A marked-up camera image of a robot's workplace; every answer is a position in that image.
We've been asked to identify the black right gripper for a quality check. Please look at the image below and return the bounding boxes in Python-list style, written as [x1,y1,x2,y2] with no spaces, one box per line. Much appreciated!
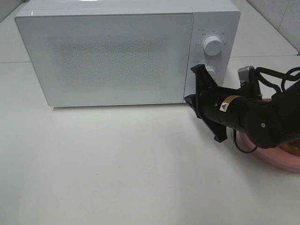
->
[184,64,241,143]

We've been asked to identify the white microwave knob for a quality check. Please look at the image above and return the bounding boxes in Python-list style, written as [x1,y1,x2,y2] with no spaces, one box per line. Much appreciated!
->
[203,34,223,56]
[206,66,216,77]

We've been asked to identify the pink plate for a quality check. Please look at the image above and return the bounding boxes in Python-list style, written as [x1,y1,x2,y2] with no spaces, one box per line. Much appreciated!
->
[239,97,300,174]

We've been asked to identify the burger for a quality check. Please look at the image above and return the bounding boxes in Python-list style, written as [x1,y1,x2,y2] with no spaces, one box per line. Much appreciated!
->
[280,140,300,156]

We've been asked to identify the white microwave door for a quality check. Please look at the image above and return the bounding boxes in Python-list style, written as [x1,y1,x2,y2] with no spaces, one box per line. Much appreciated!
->
[15,14,192,106]

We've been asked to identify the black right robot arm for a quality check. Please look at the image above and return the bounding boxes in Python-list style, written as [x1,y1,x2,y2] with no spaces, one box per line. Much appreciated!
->
[184,64,300,149]

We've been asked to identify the white microwave oven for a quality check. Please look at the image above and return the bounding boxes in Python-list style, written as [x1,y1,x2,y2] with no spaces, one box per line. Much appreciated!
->
[15,0,240,103]

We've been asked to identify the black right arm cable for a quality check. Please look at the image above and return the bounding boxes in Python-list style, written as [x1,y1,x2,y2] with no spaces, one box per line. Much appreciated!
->
[232,67,300,154]

